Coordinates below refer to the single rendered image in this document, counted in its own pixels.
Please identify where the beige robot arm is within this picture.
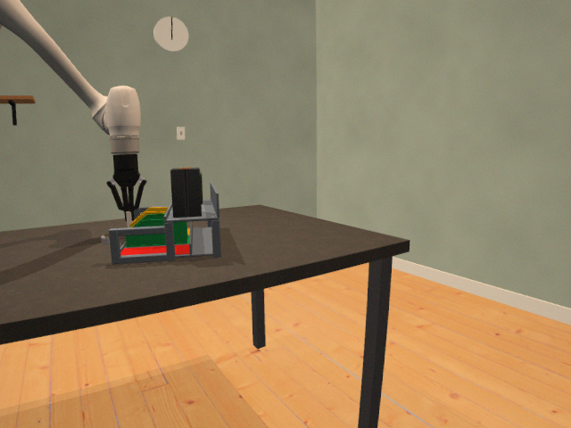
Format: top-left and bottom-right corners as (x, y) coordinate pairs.
(0, 0), (141, 155)

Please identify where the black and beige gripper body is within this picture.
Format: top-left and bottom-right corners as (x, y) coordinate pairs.
(113, 154), (140, 187)

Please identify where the green bin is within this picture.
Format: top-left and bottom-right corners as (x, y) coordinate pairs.
(126, 214), (187, 247)

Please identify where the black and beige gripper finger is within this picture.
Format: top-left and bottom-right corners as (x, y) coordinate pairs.
(128, 177), (147, 224)
(106, 177), (129, 227)

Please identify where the yellow bin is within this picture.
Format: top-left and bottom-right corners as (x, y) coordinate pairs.
(130, 207), (168, 227)

